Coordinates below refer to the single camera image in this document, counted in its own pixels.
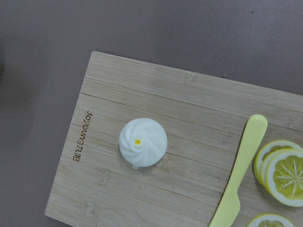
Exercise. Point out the lemon slice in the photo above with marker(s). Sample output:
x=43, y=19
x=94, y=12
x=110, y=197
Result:
x=284, y=178
x=270, y=220
x=267, y=150

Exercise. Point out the yellow plastic knife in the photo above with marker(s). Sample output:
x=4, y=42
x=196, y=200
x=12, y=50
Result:
x=229, y=205

